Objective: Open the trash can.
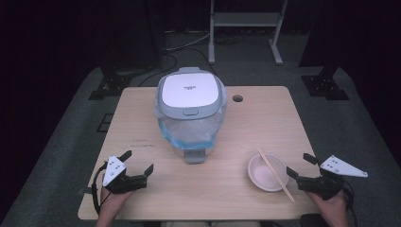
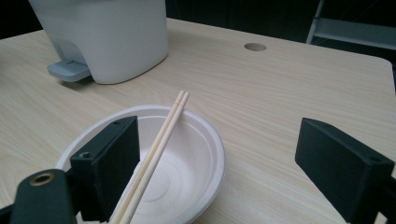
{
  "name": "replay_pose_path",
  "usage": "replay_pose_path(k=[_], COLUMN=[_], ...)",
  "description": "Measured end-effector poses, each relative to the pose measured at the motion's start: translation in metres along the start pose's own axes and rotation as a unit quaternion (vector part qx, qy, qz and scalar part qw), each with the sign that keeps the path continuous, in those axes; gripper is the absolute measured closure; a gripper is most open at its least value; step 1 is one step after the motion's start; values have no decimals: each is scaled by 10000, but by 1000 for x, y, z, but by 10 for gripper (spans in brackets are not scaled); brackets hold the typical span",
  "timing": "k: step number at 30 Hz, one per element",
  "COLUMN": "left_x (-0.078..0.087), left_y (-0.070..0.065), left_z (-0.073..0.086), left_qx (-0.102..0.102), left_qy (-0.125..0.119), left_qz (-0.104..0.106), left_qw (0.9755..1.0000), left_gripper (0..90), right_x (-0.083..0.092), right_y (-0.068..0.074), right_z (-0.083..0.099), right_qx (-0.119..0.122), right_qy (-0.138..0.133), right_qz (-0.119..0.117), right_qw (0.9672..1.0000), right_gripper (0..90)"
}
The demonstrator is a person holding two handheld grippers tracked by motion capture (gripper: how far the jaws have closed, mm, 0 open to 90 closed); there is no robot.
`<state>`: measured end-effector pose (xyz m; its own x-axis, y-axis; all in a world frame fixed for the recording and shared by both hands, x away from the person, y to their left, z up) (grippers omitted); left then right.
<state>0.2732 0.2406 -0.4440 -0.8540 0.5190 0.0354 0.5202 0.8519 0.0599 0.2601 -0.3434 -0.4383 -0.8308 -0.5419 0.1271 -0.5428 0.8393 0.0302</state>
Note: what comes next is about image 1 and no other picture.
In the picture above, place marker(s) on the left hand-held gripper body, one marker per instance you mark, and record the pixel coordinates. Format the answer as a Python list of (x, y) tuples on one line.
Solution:
[(124, 183)]

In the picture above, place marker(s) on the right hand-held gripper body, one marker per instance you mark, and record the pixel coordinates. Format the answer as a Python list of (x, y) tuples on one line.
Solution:
[(324, 184)]

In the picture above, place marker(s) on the wooden chopstick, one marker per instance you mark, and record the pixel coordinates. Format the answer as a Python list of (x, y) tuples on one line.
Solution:
[(275, 174)]

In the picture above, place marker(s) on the pale pink bowl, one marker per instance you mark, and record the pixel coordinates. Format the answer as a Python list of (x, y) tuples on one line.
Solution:
[(263, 176)]

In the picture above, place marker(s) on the grey white pedal trash can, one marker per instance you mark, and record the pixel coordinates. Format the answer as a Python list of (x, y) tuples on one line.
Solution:
[(189, 86)]

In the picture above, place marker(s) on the person's left hand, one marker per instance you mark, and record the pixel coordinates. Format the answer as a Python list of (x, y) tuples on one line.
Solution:
[(113, 201)]

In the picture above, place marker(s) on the person's right hand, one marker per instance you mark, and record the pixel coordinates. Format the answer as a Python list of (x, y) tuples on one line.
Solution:
[(334, 206)]

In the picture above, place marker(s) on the dark floor outlet box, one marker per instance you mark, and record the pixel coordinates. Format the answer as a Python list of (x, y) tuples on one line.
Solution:
[(105, 123)]

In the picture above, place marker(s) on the black chair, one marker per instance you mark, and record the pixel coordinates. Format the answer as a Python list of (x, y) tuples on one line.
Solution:
[(312, 220)]

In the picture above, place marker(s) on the black stand base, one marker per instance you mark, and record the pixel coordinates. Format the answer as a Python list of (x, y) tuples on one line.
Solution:
[(324, 85), (110, 85)]

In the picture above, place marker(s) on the white metal stand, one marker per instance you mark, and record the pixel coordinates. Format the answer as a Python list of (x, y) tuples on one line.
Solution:
[(246, 19)]

